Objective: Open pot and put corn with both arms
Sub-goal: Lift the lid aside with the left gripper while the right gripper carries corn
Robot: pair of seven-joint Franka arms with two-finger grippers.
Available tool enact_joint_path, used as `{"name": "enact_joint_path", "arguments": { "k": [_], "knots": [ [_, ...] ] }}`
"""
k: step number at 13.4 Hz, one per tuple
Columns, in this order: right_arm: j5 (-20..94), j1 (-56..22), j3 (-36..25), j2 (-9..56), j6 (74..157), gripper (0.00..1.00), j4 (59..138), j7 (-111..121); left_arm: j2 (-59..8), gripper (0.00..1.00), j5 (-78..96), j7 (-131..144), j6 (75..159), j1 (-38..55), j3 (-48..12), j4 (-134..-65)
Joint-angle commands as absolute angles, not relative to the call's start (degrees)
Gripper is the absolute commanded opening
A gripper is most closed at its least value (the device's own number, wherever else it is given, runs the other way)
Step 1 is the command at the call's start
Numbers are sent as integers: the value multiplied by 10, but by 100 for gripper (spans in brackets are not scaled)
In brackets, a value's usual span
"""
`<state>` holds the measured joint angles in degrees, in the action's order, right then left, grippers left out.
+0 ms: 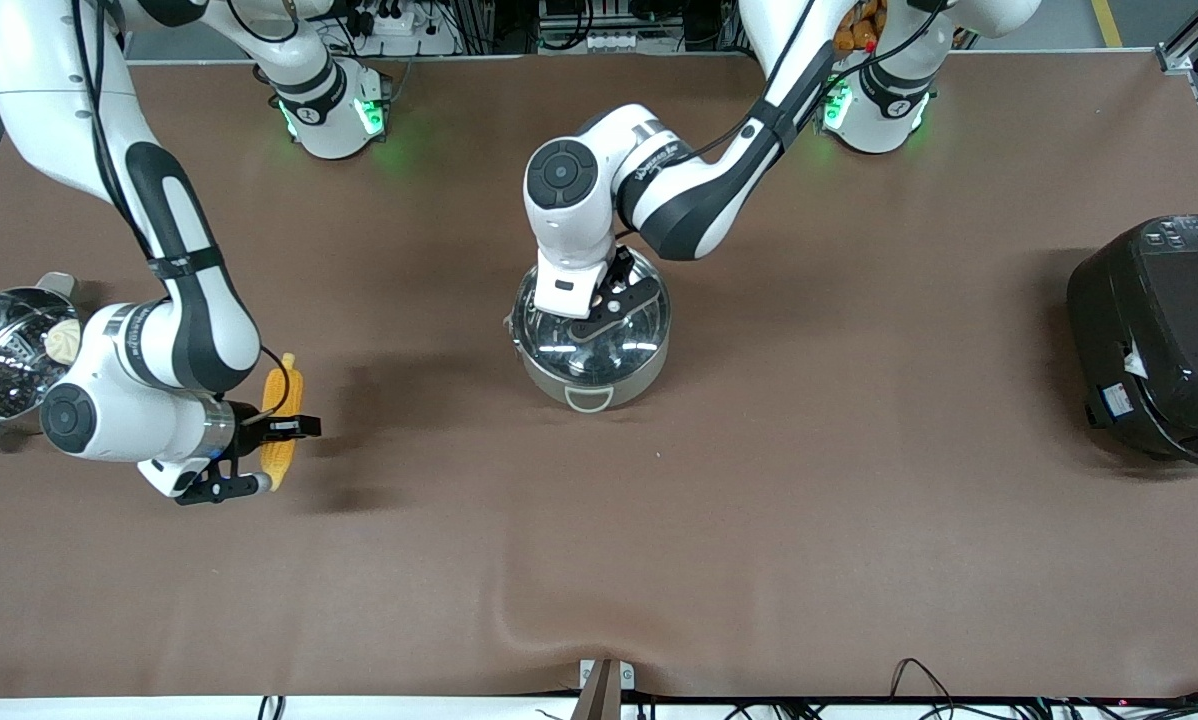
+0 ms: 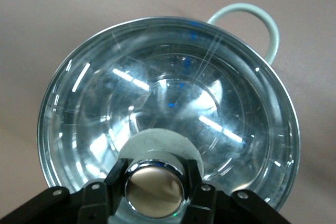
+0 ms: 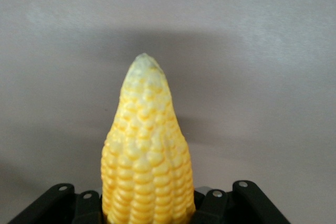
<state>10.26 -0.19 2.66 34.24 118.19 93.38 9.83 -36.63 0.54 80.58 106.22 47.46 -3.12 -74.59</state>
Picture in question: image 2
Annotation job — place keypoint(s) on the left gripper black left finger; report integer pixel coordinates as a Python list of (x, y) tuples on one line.
[(94, 203)]

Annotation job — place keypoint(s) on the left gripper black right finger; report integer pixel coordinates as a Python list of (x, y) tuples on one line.
[(207, 205)]

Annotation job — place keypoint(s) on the glass pot lid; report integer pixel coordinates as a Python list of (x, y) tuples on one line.
[(105, 103)]

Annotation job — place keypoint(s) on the grey steel cooking pot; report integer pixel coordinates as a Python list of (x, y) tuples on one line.
[(273, 37)]

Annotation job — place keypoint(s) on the brown table mat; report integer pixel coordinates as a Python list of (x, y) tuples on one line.
[(52, 11)]

